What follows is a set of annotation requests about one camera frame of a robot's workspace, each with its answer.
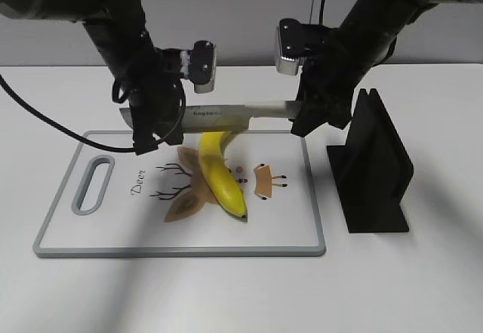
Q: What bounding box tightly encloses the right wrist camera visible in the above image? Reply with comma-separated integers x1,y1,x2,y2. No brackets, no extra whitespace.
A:
275,18,331,76

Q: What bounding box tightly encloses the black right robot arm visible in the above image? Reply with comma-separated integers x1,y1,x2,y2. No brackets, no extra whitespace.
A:
278,0,482,137

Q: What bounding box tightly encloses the white grey-rimmed cutting board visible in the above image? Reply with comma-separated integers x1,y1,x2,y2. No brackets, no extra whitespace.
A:
32,130,326,258

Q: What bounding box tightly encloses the yellow plastic banana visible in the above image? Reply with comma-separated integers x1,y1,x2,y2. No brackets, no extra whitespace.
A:
198,131,248,220

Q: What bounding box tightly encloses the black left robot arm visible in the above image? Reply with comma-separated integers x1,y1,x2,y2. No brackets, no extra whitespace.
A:
1,0,186,155

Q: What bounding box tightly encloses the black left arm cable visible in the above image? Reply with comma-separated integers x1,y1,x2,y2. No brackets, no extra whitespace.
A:
0,72,137,154

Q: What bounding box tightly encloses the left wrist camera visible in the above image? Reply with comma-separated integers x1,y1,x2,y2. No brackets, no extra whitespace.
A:
188,40,217,94

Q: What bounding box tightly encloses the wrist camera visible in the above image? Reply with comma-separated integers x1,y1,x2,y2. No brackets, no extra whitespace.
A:
275,18,331,76
188,40,217,94

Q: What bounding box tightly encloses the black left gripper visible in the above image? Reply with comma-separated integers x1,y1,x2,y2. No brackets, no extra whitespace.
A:
124,48,189,156

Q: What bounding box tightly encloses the black knife stand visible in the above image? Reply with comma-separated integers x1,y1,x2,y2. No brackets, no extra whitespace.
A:
327,88,414,233

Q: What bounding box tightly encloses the grey-handled kitchen knife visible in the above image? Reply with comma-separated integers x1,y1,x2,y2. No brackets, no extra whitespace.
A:
118,100,303,134

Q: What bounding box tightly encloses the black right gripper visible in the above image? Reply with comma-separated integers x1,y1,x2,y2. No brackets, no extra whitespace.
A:
291,28,356,137

